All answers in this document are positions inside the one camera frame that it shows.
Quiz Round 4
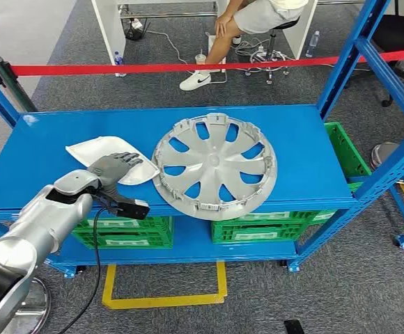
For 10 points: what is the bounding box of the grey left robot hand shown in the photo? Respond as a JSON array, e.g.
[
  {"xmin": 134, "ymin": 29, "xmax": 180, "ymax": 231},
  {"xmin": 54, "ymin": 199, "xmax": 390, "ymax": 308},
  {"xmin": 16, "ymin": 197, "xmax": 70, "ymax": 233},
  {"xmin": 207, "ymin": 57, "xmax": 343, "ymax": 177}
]
[{"xmin": 87, "ymin": 152, "xmax": 145, "ymax": 196}]

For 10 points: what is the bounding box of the white curved plastic part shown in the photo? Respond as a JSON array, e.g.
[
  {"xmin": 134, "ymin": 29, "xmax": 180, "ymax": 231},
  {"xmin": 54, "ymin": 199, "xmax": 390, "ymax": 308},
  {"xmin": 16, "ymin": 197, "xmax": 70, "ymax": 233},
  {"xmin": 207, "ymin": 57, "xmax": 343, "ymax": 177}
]
[{"xmin": 65, "ymin": 136, "xmax": 160, "ymax": 186}]

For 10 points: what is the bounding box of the clear water bottle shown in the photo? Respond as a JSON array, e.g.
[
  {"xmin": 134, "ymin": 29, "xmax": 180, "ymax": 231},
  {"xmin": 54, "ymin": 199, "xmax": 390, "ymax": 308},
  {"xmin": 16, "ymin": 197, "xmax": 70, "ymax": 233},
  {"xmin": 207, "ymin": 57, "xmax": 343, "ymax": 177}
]
[
  {"xmin": 305, "ymin": 30, "xmax": 321, "ymax": 59},
  {"xmin": 114, "ymin": 50, "xmax": 126, "ymax": 79}
]

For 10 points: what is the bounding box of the silver wheel hubcap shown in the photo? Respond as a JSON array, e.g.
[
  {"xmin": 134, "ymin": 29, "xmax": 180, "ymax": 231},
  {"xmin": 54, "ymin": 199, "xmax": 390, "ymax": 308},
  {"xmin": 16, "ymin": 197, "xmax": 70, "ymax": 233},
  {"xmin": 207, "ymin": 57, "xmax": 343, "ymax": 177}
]
[{"xmin": 151, "ymin": 112, "xmax": 278, "ymax": 222}]

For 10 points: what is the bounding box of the white power strip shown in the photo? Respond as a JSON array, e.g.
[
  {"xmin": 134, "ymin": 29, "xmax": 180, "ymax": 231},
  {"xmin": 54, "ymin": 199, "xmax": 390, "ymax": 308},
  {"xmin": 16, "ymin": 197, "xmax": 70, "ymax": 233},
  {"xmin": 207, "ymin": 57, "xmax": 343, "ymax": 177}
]
[{"xmin": 249, "ymin": 45, "xmax": 287, "ymax": 63}]

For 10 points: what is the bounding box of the person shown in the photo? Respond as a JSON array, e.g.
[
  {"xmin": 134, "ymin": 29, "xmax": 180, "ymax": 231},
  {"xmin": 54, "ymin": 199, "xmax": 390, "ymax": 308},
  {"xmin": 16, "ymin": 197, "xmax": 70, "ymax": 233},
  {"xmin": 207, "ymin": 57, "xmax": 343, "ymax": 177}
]
[{"xmin": 179, "ymin": 0, "xmax": 309, "ymax": 92}]

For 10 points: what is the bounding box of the black stool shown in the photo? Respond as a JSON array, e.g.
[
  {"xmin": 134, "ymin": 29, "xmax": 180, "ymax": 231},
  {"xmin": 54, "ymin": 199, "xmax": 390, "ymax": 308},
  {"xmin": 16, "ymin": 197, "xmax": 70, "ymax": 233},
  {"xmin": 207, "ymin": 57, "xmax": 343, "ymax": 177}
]
[{"xmin": 244, "ymin": 17, "xmax": 301, "ymax": 86}]

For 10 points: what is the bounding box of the black office chair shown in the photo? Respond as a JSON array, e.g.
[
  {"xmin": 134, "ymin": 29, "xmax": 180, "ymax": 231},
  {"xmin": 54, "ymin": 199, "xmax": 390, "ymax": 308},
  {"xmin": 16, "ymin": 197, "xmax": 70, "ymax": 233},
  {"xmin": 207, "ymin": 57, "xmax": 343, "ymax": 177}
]
[{"xmin": 372, "ymin": 13, "xmax": 404, "ymax": 109}]

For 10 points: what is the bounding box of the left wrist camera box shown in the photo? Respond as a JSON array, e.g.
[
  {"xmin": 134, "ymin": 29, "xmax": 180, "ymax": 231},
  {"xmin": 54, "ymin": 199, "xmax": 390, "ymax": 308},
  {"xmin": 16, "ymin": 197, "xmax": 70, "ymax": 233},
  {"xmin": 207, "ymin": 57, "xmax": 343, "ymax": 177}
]
[{"xmin": 96, "ymin": 189, "xmax": 151, "ymax": 221}]

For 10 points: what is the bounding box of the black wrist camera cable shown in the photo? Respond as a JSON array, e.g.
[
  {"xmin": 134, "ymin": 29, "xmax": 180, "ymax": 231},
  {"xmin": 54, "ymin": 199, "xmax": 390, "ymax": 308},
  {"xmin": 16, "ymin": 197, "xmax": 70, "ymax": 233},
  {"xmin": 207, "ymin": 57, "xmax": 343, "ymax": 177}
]
[{"xmin": 58, "ymin": 207, "xmax": 106, "ymax": 334}]

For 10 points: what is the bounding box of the black wire basket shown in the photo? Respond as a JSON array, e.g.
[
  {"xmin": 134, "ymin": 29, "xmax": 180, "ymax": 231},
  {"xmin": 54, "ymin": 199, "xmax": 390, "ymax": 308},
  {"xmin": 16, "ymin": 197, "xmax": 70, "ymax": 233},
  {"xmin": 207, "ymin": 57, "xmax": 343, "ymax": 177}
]
[{"xmin": 122, "ymin": 17, "xmax": 151, "ymax": 42}]

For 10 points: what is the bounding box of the white floor cable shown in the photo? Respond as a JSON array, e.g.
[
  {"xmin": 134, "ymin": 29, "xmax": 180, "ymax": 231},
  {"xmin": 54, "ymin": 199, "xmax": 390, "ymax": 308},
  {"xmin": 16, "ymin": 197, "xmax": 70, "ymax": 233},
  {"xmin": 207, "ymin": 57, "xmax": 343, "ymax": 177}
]
[{"xmin": 145, "ymin": 29, "xmax": 228, "ymax": 86}]

